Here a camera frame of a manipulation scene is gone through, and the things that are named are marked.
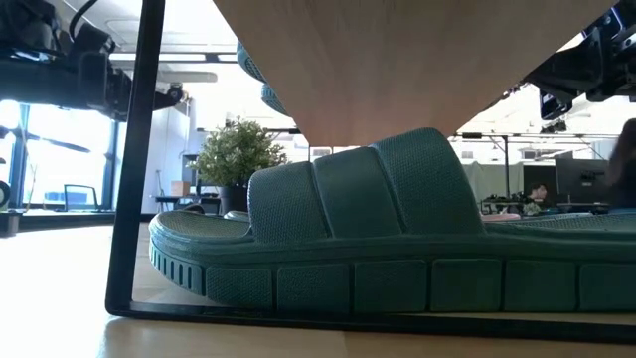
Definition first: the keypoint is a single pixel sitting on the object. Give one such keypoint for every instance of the black background desk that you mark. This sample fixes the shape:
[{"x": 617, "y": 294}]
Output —
[{"x": 189, "y": 199}]

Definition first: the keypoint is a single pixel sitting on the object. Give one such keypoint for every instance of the black background workstation frame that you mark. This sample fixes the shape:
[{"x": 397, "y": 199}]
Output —
[{"x": 506, "y": 164}]

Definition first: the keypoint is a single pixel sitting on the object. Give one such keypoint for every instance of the person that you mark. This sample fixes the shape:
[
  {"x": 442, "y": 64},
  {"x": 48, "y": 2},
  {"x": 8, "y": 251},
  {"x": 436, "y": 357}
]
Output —
[
  {"x": 537, "y": 191},
  {"x": 625, "y": 169}
]

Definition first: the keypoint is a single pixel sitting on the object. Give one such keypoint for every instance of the black ceiling spotlight cluster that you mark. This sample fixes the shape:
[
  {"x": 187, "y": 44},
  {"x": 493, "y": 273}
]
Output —
[{"x": 554, "y": 128}]

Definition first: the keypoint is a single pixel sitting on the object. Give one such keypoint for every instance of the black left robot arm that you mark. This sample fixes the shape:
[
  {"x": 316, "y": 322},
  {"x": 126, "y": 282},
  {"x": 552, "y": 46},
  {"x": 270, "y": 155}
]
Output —
[{"x": 49, "y": 79}]

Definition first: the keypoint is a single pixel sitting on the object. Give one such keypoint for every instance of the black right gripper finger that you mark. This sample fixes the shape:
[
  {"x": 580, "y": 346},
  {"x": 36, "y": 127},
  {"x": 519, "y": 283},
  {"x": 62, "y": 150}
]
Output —
[{"x": 571, "y": 72}]

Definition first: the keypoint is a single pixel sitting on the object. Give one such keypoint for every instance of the background laptop screen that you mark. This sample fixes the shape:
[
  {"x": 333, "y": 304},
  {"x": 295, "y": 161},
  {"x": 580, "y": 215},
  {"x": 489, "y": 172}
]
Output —
[{"x": 82, "y": 199}]

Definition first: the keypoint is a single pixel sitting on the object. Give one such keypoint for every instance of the small potted green plant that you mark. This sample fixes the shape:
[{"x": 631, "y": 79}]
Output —
[{"x": 233, "y": 149}]

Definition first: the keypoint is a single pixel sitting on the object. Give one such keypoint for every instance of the dark computer monitor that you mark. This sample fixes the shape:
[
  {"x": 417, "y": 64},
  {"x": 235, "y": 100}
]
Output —
[{"x": 581, "y": 179}]

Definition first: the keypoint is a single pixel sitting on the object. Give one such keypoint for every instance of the long ceiling light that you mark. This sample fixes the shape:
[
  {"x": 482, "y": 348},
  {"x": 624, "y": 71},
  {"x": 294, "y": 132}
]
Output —
[{"x": 199, "y": 57}]

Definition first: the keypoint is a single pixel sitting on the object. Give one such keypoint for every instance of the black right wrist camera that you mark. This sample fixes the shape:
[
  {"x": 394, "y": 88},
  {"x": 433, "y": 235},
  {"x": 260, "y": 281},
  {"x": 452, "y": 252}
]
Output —
[{"x": 555, "y": 105}]

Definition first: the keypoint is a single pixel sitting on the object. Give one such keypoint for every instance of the wooden shelf with black frame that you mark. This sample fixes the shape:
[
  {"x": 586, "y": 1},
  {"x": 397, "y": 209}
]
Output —
[{"x": 397, "y": 74}]

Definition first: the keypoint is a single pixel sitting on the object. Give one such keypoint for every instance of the brown cardboard box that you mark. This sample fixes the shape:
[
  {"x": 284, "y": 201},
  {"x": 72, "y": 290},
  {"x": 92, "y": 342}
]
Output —
[{"x": 180, "y": 189}]

